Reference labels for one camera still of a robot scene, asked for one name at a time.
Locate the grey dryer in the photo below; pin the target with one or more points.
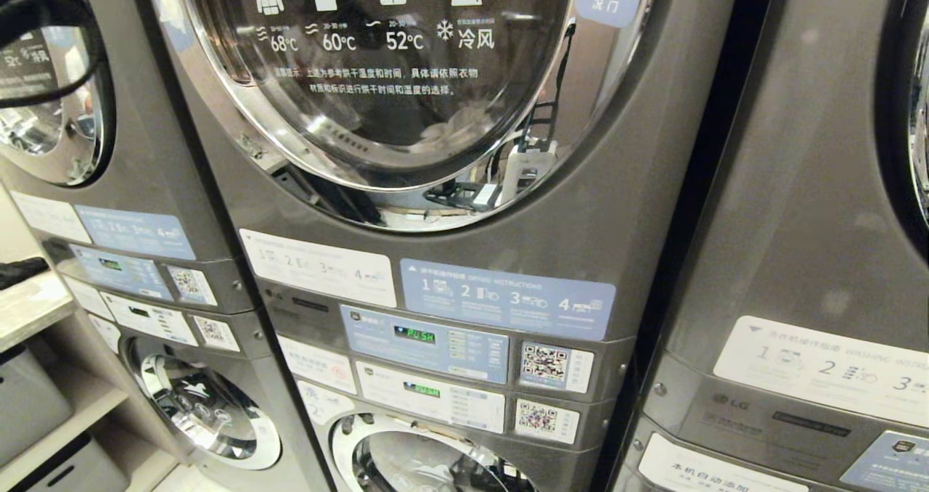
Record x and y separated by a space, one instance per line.
798 151
639 187
152 151

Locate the round chrome dryer door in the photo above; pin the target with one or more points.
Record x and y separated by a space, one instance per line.
916 115
239 107
101 136

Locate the blue instruction sticker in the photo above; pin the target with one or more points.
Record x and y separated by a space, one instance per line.
508 300
134 232

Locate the white garment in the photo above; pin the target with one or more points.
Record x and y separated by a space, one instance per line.
464 125

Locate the white instruction sticker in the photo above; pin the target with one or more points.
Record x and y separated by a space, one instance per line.
51 218
319 267
820 368

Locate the code sticker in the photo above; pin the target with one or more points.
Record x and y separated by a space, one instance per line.
215 333
546 421
555 367
191 285

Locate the white control panel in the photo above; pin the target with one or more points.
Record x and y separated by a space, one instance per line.
156 321
385 390

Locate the grey washing machine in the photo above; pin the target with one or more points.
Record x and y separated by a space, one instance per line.
305 314
283 419
697 412

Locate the white notice sticker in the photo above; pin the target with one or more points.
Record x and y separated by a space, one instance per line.
323 403
711 470
316 365

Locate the round chrome washer door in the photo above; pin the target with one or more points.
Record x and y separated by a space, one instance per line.
348 441
203 412

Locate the pale wooden shelf unit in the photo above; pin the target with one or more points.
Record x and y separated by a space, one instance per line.
29 310

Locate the black cloth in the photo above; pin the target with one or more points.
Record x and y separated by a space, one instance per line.
22 271

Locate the grey storage bin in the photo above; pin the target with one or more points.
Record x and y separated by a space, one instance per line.
80 474
29 405

